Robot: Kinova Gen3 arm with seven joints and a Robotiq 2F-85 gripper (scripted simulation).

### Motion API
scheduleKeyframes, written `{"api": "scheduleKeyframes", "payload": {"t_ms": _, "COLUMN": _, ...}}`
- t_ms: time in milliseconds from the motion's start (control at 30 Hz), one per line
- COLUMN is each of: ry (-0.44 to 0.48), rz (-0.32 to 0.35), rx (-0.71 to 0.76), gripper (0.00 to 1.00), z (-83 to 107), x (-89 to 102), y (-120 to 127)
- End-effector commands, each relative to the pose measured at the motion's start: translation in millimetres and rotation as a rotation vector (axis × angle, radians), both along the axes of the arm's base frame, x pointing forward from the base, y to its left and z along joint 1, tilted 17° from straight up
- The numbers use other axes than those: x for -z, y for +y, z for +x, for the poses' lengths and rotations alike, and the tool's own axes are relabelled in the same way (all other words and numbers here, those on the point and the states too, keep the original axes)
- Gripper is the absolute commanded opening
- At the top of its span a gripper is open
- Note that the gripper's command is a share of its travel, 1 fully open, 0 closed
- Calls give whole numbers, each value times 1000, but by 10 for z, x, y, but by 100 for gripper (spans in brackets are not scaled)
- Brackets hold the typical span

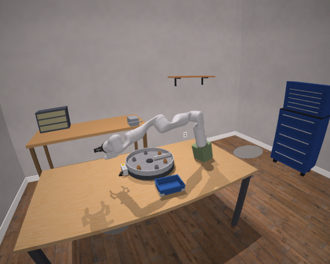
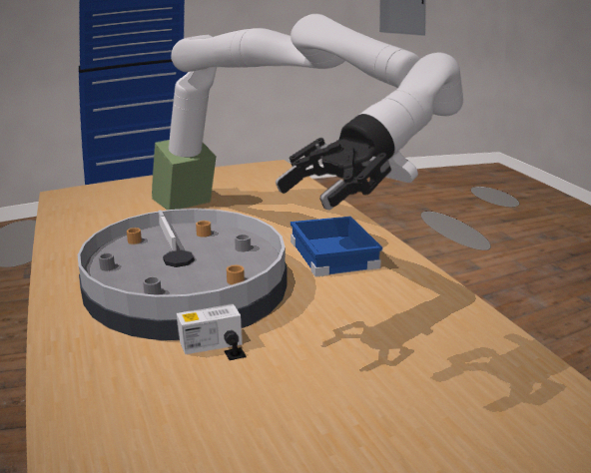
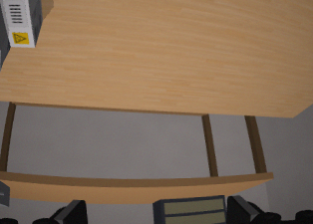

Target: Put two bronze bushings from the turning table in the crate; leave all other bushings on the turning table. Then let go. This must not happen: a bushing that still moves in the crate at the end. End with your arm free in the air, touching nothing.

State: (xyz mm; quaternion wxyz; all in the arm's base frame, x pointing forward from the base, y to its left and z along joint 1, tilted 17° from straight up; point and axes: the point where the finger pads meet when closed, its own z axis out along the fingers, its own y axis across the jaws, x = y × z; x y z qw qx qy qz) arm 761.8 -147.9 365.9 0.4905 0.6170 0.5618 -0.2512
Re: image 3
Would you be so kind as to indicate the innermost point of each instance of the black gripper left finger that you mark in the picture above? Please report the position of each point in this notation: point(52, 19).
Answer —
point(74, 213)

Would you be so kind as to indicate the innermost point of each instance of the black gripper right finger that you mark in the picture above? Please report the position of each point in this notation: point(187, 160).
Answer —
point(240, 211)

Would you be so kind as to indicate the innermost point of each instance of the grey round turning table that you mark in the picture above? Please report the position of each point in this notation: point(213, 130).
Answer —
point(23, 21)

